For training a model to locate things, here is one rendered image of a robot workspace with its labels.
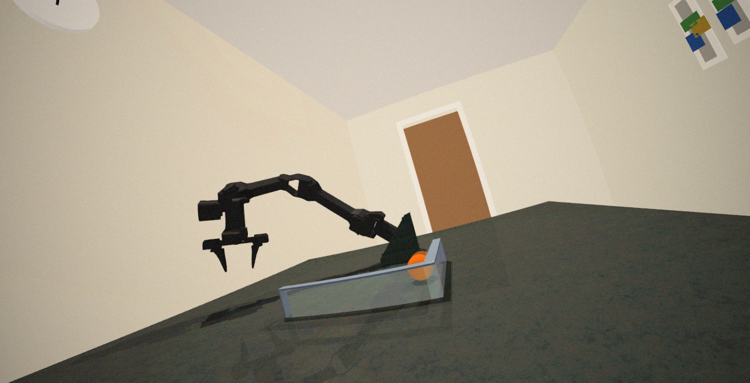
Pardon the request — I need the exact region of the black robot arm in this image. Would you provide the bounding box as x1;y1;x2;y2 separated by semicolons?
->
197;173;398;245

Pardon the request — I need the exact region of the clear low corner wall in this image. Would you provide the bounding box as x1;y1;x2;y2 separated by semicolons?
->
280;242;446;318

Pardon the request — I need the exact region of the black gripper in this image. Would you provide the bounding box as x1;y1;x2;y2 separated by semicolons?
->
202;217;269;272

